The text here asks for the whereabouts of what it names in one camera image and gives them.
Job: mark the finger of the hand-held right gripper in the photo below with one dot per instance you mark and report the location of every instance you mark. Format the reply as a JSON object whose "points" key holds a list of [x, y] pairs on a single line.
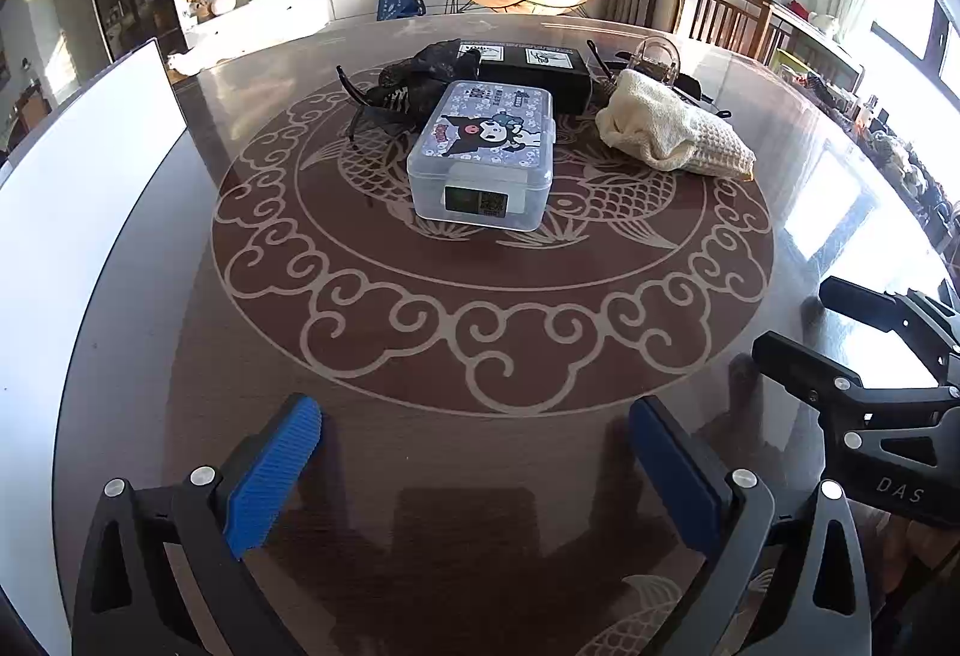
{"points": [[915, 319], [810, 367]]}

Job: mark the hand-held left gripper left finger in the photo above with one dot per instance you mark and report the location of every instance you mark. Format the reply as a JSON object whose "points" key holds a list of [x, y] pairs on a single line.
{"points": [[274, 468]]}

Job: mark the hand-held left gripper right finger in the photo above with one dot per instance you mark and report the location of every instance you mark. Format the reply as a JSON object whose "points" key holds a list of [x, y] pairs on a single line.
{"points": [[675, 476]]}

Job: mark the cream waffle knit cloth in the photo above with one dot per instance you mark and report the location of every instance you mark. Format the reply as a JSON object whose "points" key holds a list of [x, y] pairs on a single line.
{"points": [[667, 127]]}

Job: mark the clear plastic box cartoon lid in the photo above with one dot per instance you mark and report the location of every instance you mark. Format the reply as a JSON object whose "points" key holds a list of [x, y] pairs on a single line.
{"points": [[480, 161]]}

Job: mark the black hair clip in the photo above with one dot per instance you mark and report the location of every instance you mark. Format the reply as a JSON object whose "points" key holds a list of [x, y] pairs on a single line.
{"points": [[435, 71]]}

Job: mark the white cat figurine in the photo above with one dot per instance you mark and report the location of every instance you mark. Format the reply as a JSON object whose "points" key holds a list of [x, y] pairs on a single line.
{"points": [[825, 25]]}

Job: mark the small clear jar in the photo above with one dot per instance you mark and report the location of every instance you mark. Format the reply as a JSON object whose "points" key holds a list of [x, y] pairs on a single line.
{"points": [[657, 60]]}

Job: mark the wooden dining chair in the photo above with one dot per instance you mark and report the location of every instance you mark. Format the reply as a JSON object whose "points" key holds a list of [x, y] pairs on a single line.
{"points": [[720, 15]]}

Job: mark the black box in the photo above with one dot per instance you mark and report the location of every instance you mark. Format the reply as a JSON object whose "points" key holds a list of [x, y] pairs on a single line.
{"points": [[540, 79]]}

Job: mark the white television cabinet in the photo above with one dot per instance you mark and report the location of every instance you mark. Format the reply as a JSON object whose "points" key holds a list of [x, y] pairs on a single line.
{"points": [[322, 4]]}

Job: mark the blue bag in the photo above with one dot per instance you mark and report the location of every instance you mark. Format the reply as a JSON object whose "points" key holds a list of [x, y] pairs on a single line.
{"points": [[397, 4]]}

